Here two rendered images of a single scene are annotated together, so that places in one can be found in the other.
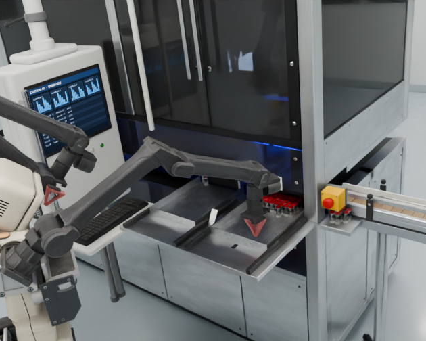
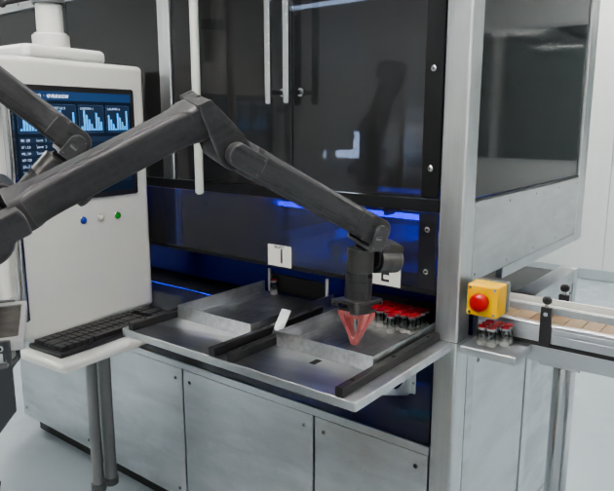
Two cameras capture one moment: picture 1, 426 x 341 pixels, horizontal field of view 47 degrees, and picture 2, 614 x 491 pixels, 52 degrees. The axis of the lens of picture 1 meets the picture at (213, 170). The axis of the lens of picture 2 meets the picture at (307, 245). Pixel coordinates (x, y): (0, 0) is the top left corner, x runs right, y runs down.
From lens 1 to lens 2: 59 cm
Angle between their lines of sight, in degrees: 14
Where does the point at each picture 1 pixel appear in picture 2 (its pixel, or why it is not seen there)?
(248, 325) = not seen: outside the picture
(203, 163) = (283, 167)
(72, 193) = (55, 278)
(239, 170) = (339, 205)
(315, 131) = (464, 178)
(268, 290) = (361, 475)
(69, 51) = (90, 57)
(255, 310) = not seen: outside the picture
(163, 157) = (212, 122)
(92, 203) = (66, 175)
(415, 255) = (582, 470)
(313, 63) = (470, 62)
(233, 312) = not seen: outside the picture
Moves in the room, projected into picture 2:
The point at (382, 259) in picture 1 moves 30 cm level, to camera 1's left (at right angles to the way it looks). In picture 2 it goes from (561, 421) to (435, 425)
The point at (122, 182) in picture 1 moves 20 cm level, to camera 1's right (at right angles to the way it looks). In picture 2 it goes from (132, 150) to (268, 149)
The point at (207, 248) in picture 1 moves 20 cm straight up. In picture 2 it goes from (267, 361) to (266, 271)
